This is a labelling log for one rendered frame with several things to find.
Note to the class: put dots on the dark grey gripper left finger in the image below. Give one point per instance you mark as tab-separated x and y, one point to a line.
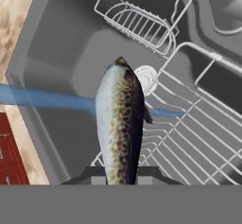
91	176

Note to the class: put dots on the white round sink drain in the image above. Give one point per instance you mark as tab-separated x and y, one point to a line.
147	78

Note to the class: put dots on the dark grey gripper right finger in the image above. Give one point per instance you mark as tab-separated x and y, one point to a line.
151	176

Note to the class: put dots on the grey kitchen sink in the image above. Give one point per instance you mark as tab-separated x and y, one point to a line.
63	57

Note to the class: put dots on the spotted brown and white fish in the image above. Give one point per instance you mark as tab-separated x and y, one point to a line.
118	114

